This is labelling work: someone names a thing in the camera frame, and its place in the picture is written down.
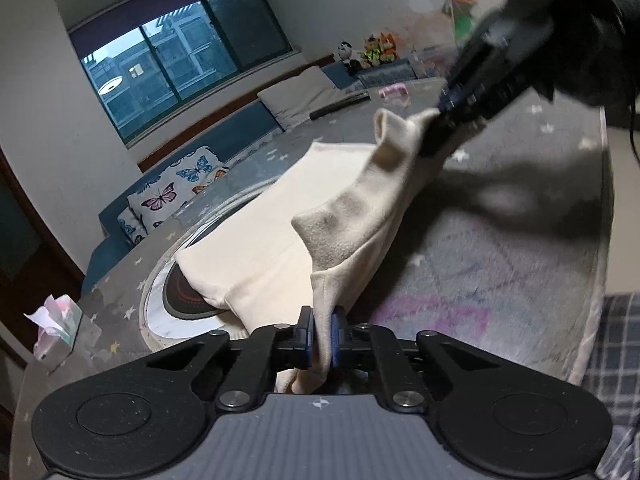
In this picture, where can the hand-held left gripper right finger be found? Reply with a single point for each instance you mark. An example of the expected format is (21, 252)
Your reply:
(338, 338)

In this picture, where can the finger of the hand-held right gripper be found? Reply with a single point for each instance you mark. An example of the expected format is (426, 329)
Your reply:
(452, 96)
(445, 135)

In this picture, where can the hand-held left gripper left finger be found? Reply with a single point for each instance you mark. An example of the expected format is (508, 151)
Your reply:
(306, 336)

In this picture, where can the cream fleece garment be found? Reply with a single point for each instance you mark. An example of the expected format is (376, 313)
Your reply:
(280, 240)

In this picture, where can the clear plastic storage box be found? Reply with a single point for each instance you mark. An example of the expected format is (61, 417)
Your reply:
(432, 60)

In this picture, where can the small pink object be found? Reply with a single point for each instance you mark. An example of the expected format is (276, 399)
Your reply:
(393, 91)

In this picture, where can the blue patterned storage box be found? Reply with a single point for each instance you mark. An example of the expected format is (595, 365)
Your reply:
(387, 75)

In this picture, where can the orange fox plush toy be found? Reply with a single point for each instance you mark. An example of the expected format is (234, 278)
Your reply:
(391, 46)

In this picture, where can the colourful pinwheel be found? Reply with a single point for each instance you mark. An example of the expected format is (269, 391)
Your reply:
(455, 2)

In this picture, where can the yellow-green plush toy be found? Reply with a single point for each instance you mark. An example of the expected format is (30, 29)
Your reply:
(371, 52)

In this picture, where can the black remote control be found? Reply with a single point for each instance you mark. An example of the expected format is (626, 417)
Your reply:
(340, 105)

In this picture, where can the panda plush toy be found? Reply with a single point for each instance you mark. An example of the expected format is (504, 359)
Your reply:
(347, 56)

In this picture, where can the grey star-print tablecloth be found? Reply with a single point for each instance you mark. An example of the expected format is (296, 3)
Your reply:
(450, 270)

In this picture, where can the beige cushion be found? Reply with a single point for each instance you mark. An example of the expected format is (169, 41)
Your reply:
(300, 97)

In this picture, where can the large butterfly-print pillow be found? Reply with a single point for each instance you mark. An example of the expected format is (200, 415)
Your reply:
(172, 187)

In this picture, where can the blue sofa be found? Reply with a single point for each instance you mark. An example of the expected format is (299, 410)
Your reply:
(240, 130)

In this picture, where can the small butterfly-print pillow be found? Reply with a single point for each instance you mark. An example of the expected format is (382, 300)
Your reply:
(131, 227)

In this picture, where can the tissue box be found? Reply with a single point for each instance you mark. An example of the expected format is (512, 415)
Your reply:
(55, 330)

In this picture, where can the window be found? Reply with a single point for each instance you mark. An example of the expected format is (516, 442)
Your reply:
(175, 55)

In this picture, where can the blue plaid cloth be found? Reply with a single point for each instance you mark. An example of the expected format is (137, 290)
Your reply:
(615, 385)

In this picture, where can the dark wooden door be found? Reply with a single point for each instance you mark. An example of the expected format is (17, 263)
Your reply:
(20, 245)

